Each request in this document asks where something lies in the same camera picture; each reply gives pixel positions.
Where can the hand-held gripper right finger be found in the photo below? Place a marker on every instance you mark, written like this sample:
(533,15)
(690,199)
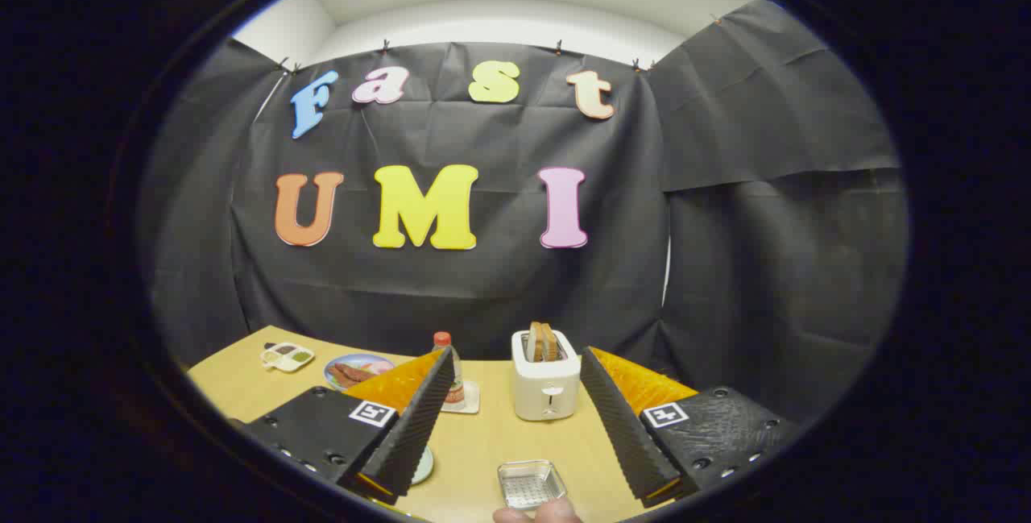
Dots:
(624,434)

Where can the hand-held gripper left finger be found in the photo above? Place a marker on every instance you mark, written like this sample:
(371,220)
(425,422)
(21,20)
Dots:
(419,426)

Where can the light green plate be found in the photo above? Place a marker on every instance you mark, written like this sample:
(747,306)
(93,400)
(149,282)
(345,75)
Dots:
(424,466)

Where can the white square coaster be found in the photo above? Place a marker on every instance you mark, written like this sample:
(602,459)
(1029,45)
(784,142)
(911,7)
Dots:
(472,402)

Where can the clear water bottle red cap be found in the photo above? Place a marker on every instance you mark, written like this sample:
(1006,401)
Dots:
(457,378)

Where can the blue plate with food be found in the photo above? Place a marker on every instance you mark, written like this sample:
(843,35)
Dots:
(354,370)

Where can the white toaster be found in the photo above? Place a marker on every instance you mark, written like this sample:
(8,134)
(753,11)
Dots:
(548,386)

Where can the metal perforated tray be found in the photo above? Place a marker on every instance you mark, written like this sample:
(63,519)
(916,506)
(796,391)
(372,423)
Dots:
(532,484)

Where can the toast slice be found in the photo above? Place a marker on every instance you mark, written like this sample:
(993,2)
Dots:
(550,342)
(535,342)

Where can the black backdrop cloth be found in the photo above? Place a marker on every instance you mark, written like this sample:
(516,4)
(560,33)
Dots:
(483,297)

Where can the white divided sauce dish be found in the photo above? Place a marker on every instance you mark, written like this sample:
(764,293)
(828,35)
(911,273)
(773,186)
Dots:
(290,357)

